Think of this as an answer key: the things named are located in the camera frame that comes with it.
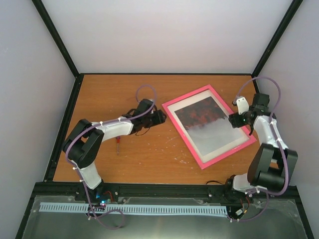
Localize pink picture frame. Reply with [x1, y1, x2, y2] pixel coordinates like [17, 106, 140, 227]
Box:
[162, 85, 256, 169]

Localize purple red screwdriver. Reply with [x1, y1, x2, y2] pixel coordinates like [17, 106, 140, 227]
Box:
[116, 136, 121, 155]

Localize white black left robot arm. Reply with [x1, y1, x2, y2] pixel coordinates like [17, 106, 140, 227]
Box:
[62, 99, 167, 201]

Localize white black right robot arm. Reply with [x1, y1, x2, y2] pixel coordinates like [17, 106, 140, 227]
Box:
[225, 93, 298, 196]

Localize grey metal front plate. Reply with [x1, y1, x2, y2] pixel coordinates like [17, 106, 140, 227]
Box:
[17, 196, 312, 239]

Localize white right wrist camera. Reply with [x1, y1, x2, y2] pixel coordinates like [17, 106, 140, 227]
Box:
[232, 96, 249, 115]

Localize black table edge rail back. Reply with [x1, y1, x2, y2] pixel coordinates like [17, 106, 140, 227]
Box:
[81, 73, 252, 76]

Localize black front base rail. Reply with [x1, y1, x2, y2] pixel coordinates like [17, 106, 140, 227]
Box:
[32, 181, 297, 207]

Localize black table edge rail left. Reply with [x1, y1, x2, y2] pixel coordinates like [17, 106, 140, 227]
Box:
[43, 73, 84, 182]

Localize black enclosure post right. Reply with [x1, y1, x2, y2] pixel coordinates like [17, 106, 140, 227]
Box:
[251, 0, 303, 78]

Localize black enclosure post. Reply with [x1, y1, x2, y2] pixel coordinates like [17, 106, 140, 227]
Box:
[32, 0, 80, 78]
[251, 0, 303, 78]

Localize light blue slotted cable duct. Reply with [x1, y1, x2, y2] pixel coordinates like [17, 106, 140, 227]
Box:
[38, 202, 227, 217]

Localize black enclosure post left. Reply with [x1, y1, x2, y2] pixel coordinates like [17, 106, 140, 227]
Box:
[32, 0, 80, 78]

